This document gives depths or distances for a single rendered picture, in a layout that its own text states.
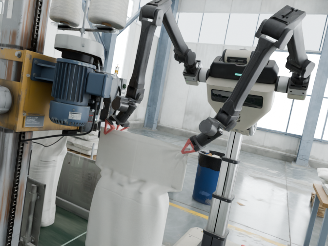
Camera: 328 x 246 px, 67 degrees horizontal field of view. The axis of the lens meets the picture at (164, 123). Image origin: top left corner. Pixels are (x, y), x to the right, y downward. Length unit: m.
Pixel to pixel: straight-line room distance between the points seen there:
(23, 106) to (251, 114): 1.16
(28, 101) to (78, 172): 0.96
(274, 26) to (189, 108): 8.74
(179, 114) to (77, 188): 8.06
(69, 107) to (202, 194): 2.68
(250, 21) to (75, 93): 9.03
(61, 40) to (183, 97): 8.88
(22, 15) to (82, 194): 1.27
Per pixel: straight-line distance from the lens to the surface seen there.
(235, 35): 9.70
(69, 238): 1.65
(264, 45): 0.99
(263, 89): 1.45
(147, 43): 1.20
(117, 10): 1.16
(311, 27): 9.60
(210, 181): 3.36
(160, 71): 10.03
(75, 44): 0.99
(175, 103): 9.86
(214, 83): 1.50
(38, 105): 1.14
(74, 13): 1.35
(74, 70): 0.99
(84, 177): 1.93
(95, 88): 0.99
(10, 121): 1.13
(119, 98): 1.19
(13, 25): 1.18
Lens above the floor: 1.25
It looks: 5 degrees down
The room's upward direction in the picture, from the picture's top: 10 degrees clockwise
